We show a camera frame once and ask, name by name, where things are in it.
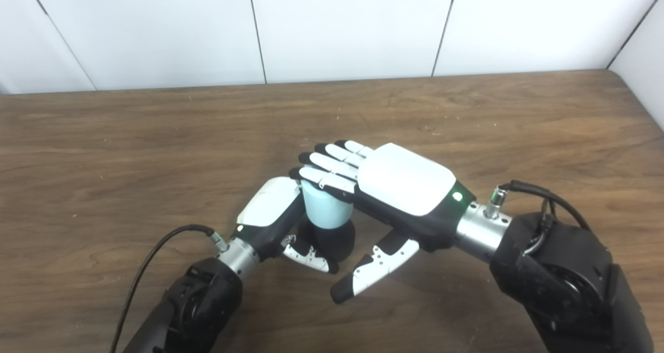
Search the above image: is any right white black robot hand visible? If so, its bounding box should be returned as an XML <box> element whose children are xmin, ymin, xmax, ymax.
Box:
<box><xmin>289</xmin><ymin>140</ymin><xmax>475</xmax><ymax>305</ymax></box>

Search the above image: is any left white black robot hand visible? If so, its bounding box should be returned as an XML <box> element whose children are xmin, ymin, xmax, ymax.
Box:
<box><xmin>232</xmin><ymin>176</ymin><xmax>340</xmax><ymax>275</ymax></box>

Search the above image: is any light-blue hose piece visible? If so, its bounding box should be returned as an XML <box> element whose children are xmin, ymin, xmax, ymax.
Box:
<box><xmin>301</xmin><ymin>181</ymin><xmax>354</xmax><ymax>229</ymax></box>

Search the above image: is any black nozzle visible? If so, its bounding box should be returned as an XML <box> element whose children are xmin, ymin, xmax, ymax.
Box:
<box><xmin>296</xmin><ymin>219</ymin><xmax>356</xmax><ymax>264</ymax></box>

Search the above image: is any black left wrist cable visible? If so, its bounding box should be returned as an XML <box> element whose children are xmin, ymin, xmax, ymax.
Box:
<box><xmin>110</xmin><ymin>224</ymin><xmax>230</xmax><ymax>353</ymax></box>

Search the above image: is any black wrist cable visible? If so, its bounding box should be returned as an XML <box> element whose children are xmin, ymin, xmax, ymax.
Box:
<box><xmin>485</xmin><ymin>180</ymin><xmax>592</xmax><ymax>255</ymax></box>
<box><xmin>110</xmin><ymin>224</ymin><xmax>230</xmax><ymax>353</ymax></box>

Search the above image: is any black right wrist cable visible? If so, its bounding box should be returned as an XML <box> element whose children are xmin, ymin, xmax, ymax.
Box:
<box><xmin>485</xmin><ymin>180</ymin><xmax>592</xmax><ymax>255</ymax></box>

